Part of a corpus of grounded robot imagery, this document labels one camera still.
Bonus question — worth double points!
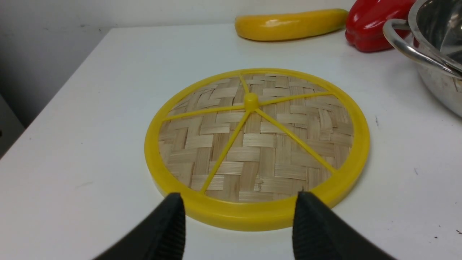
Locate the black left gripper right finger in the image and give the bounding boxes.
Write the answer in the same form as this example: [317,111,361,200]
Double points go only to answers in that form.
[292,191,394,260]

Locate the yellow woven steamer lid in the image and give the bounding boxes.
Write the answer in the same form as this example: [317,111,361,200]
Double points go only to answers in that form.
[144,68,371,231]

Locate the yellow toy banana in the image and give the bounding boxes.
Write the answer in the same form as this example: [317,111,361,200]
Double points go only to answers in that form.
[234,8,349,42]

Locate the red toy bell pepper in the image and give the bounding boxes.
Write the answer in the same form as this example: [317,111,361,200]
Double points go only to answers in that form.
[345,0,415,53]

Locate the stainless steel pot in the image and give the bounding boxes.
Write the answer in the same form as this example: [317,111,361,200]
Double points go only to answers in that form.
[383,0,462,116]

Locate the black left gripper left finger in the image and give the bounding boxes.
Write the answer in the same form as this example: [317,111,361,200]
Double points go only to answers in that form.
[95,193,186,260]

